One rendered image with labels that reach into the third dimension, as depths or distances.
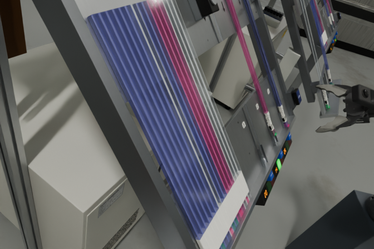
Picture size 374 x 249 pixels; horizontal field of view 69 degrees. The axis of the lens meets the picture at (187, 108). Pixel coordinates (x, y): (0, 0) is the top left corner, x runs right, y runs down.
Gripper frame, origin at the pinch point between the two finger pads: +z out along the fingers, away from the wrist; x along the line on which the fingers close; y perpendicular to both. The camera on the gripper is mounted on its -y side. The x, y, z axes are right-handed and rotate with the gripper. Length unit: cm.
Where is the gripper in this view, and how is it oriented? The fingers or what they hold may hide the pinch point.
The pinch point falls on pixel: (314, 107)
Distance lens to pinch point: 94.5
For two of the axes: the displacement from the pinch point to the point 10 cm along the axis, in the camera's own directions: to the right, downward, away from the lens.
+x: 1.4, -9.4, 3.0
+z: -7.9, 0.7, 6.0
